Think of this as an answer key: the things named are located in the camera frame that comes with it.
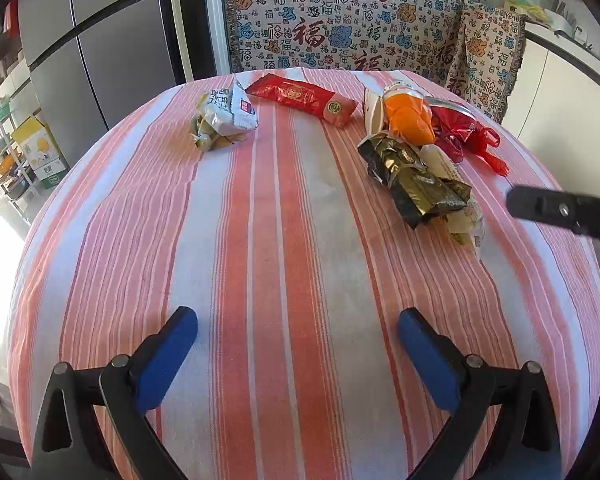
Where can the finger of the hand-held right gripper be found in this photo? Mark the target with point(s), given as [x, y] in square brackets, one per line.
[540, 205]

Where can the red white striped tablecloth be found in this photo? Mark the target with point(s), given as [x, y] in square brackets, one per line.
[280, 260]

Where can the red cellophane wrapper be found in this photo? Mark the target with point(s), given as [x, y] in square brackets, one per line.
[467, 132]

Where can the printed blanket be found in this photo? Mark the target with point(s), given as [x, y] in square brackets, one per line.
[330, 25]

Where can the yellow cardboard box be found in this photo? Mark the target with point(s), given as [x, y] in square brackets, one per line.
[40, 152]

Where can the orange white snack wrapper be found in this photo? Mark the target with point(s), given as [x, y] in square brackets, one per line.
[405, 117]

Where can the long red snack packet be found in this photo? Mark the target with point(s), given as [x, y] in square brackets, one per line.
[300, 96]

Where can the white counter cabinet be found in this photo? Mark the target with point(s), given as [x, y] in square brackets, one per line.
[560, 105]

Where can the grey refrigerator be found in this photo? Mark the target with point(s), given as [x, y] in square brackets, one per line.
[105, 35]

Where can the green white wrapper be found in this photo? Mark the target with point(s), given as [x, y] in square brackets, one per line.
[225, 115]

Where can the dark wall shelf cabinet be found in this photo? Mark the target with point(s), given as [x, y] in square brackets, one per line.
[0, 60]

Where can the red hanging cloth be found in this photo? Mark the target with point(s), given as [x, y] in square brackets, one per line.
[11, 19]

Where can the yellow green plastic bags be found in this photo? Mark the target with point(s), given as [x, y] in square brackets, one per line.
[527, 10]

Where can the white rack with basins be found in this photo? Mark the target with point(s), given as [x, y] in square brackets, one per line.
[0, 160]

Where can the dark gold foil wrapper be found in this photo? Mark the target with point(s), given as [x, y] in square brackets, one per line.
[410, 185]

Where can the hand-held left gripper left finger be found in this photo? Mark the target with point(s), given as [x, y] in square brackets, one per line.
[165, 360]

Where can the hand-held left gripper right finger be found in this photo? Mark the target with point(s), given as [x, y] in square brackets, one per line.
[430, 360]

